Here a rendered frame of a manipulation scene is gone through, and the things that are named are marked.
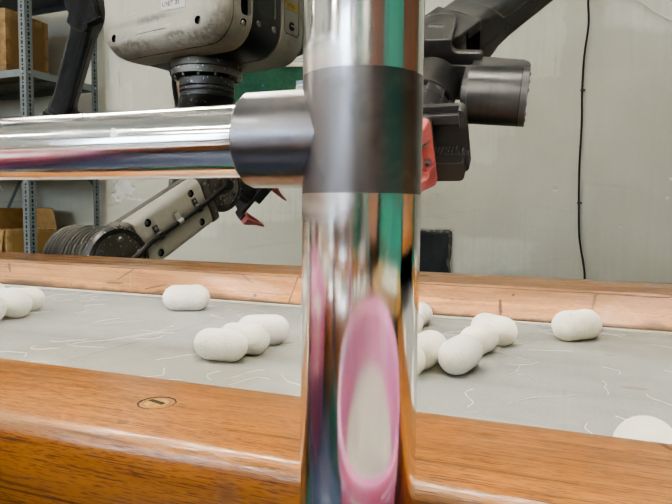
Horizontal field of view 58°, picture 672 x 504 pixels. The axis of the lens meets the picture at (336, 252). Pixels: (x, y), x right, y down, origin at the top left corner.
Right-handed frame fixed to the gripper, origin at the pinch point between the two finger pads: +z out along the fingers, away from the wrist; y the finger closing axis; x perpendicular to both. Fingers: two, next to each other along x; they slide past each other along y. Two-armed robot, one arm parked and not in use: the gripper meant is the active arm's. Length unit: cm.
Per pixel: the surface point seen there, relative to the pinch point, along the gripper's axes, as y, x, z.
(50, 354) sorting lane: -14.6, -6.3, 23.2
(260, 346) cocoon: -3.0, -4.3, 19.7
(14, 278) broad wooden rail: -42.3, 7.0, 5.3
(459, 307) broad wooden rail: 5.6, 7.2, 5.4
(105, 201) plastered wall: -206, 125, -158
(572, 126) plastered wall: 17, 97, -168
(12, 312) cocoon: -25.3, -2.5, 17.4
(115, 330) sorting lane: -15.8, -1.9, 17.8
